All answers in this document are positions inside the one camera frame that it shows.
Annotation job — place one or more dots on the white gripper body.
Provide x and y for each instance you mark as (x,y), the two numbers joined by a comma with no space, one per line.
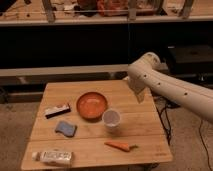
(139,94)

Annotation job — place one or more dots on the orange ceramic bowl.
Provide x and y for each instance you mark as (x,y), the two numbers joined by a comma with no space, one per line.
(91,105)

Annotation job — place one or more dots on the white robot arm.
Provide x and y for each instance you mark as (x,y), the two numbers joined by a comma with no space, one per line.
(143,73)

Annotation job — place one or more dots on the clear plastic cup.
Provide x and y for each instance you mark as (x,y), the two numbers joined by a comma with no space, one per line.
(111,119)

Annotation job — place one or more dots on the orange carrot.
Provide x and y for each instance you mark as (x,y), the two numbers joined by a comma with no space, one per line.
(121,146)

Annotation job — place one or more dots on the black box on right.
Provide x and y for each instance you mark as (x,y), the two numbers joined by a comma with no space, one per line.
(190,59)

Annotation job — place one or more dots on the wooden table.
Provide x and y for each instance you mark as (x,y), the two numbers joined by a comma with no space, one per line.
(140,125)

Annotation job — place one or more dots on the blue sponge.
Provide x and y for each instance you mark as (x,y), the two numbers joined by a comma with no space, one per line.
(66,129)

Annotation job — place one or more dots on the orange object on shelf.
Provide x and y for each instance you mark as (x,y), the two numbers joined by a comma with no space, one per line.
(112,7)

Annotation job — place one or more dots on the white tube with label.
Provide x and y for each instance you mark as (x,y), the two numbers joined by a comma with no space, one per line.
(53,157)

